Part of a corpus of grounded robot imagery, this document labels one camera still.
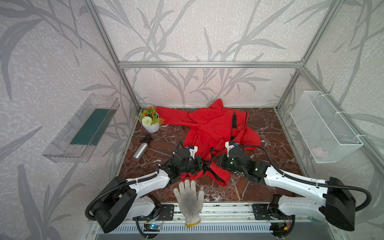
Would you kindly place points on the clear acrylic wall shelf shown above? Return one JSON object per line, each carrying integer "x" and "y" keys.
{"x": 78, "y": 139}

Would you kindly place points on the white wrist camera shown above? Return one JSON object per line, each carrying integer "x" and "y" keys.
{"x": 193, "y": 150}
{"x": 230, "y": 145}

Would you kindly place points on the white ribbed flower pot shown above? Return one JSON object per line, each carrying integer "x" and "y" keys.
{"x": 151, "y": 126}

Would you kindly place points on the artificial green flower plant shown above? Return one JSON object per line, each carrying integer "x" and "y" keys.
{"x": 149, "y": 116}

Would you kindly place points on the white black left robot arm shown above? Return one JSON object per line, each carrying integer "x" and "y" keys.
{"x": 128, "y": 198}

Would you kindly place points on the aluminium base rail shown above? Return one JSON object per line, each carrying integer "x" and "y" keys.
{"x": 216, "y": 218}

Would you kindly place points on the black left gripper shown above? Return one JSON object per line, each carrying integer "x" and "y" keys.
{"x": 198, "y": 163}

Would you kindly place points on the white wire mesh basket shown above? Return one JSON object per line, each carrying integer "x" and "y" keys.
{"x": 325, "y": 131}

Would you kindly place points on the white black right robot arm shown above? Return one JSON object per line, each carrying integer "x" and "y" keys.
{"x": 330, "y": 200}

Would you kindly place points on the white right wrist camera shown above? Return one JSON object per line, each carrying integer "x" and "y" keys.
{"x": 230, "y": 145}

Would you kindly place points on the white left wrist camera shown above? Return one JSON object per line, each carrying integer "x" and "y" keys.
{"x": 193, "y": 150}

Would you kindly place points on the white knit work glove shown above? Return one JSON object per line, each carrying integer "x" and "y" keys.
{"x": 190, "y": 202}

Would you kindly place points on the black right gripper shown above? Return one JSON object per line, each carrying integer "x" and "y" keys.
{"x": 219, "y": 162}

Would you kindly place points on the silver spray bottle black nozzle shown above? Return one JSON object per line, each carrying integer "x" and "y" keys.
{"x": 142, "y": 148}

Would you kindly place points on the red jacket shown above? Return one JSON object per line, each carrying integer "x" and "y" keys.
{"x": 210, "y": 129}

